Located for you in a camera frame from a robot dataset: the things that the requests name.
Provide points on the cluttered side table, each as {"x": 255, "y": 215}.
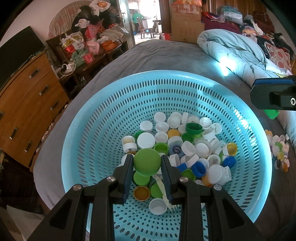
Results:
{"x": 83, "y": 30}

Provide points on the light blue grey duvet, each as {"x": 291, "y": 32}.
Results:
{"x": 240, "y": 54}

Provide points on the black television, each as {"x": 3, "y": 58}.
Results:
{"x": 17, "y": 51}

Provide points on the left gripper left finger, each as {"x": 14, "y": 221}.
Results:
{"x": 68, "y": 218}

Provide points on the person in green shirt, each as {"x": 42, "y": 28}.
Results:
{"x": 136, "y": 15}

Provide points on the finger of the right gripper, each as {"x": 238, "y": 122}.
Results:
{"x": 274, "y": 93}

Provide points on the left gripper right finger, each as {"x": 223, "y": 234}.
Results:
{"x": 206, "y": 211}

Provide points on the cardboard boxes stack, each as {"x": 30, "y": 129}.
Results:
{"x": 186, "y": 21}

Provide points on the light blue perforated basket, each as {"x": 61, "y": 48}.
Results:
{"x": 207, "y": 132}

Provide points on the wooden drawer dresser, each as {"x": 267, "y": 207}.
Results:
{"x": 30, "y": 101}

